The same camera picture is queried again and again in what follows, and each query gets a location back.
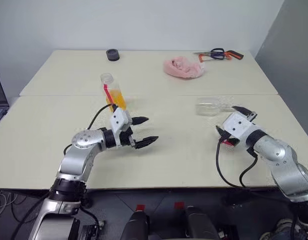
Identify white floor cables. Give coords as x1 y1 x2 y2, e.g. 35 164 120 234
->
0 191 20 221

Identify white grey sneaker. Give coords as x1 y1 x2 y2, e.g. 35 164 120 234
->
259 218 299 240

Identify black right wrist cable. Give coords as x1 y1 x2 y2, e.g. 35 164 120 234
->
215 139 259 189

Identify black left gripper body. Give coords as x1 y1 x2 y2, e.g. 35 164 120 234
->
118 117 137 151

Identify blue handled scissors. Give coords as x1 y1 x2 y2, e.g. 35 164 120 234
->
193 47 225 60

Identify pink towel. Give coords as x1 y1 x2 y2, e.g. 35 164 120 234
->
163 55 206 80

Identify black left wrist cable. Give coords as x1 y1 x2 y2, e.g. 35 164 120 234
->
87 103 118 130

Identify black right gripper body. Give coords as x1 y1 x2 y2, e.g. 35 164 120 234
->
219 111 259 149

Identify black robot body cable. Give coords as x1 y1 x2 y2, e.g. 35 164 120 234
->
81 207 100 230

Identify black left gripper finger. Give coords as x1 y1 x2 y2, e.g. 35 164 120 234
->
134 136 159 150
132 116 150 126

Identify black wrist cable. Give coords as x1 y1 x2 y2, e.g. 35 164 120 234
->
87 103 118 130
215 139 259 189

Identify orange black hacksaw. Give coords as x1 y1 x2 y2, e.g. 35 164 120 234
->
198 49 245 62

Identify clear bottle with orange drink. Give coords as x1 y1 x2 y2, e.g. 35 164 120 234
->
100 72 127 112

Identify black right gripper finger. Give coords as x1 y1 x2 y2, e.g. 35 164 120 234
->
215 125 230 139
231 106 252 120

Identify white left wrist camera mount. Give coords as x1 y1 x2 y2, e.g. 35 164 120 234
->
109 108 132 147

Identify black round cylinder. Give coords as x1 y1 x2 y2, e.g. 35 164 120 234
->
105 48 121 62

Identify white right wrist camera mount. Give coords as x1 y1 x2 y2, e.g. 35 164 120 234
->
222 112 257 146

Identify clear empty plastic bottle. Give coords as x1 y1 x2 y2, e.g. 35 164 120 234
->
195 97 235 117

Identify dark rounded shape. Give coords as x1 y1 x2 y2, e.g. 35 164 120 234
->
120 211 151 240
185 206 215 240

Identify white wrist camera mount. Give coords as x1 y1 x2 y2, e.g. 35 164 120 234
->
109 108 132 147
222 112 257 146

